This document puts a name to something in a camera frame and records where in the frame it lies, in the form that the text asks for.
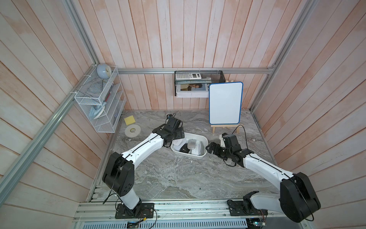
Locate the black computer mouse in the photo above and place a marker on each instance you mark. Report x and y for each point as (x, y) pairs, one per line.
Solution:
(185, 149)

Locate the light blue folded item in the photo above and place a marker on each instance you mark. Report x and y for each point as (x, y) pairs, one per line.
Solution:
(96, 111)

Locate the white photo box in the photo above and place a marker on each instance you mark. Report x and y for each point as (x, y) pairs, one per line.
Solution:
(192, 91)

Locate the white computer mouse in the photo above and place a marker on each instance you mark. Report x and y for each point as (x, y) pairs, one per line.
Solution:
(178, 143)

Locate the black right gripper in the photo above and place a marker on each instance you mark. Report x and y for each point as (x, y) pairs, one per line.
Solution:
(216, 151)

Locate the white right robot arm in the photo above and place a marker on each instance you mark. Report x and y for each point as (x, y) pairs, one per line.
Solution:
(297, 198)

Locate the white tape roll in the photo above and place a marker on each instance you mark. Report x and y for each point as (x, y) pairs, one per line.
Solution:
(132, 130)

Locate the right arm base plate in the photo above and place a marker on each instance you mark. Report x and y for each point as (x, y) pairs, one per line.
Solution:
(244, 208)

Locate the yellow sticky note pad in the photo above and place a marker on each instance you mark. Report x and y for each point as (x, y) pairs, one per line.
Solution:
(129, 120)

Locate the black wire basket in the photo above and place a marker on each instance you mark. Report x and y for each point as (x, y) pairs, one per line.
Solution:
(190, 81)

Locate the blue framed whiteboard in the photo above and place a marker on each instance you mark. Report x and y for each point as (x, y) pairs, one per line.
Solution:
(225, 103)

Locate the white calculator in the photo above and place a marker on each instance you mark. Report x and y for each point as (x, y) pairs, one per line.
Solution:
(187, 76)

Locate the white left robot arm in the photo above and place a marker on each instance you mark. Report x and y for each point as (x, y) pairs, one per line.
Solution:
(119, 172)

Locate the silver computer mouse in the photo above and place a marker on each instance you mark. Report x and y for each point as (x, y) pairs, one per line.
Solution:
(191, 144)

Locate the white wire mesh shelf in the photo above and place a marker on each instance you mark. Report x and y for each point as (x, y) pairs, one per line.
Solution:
(93, 91)

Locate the small wooden easel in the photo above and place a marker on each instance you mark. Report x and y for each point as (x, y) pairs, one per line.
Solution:
(228, 126)

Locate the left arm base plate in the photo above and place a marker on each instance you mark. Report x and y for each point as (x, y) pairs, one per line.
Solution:
(142, 210)

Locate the white silver mouse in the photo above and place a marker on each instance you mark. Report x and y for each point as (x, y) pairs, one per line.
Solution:
(199, 149)

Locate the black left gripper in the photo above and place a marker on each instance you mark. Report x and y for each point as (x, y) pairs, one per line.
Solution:
(180, 134)

